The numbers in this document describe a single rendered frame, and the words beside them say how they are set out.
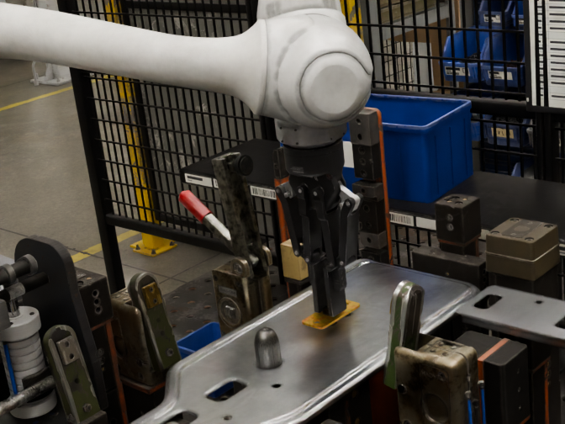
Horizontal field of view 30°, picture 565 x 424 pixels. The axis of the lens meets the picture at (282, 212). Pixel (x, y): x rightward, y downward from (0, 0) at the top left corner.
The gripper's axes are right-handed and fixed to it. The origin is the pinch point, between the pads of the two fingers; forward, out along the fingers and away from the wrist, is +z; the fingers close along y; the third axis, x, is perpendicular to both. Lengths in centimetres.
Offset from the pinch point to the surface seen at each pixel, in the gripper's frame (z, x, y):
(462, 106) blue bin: -11, 49, -10
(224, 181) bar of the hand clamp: -13.2, -1.7, -15.3
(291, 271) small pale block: 2.8, 6.3, -12.4
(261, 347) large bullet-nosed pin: 2.4, -14.1, 0.5
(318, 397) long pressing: 5.5, -15.6, 10.6
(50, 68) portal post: 95, 366, -587
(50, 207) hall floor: 105, 181, -341
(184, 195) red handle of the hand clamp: -9.3, -0.7, -25.2
